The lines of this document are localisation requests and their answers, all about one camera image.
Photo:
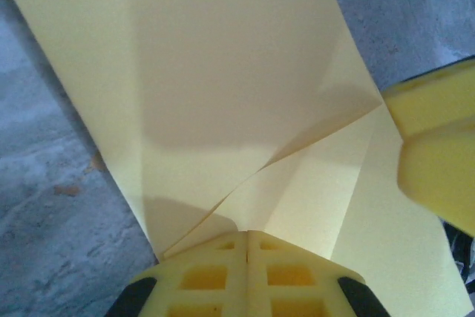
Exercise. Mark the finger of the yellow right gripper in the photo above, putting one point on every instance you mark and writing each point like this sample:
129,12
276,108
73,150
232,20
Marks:
441,172
434,101

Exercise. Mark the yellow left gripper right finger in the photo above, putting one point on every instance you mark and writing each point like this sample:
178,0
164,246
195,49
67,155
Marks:
297,280

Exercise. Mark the yellow square paper sheet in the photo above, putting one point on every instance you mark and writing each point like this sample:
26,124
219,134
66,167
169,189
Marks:
222,72

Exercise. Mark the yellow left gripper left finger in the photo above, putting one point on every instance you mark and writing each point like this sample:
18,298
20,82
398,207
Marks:
200,280

